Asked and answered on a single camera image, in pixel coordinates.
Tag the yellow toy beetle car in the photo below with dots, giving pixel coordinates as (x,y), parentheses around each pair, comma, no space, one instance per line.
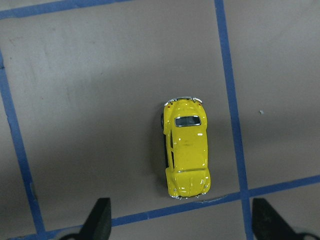
(184,124)

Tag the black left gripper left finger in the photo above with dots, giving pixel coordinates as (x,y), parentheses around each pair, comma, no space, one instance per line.
(97,225)

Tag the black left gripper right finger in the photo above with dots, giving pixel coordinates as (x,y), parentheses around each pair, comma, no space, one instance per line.
(268,224)

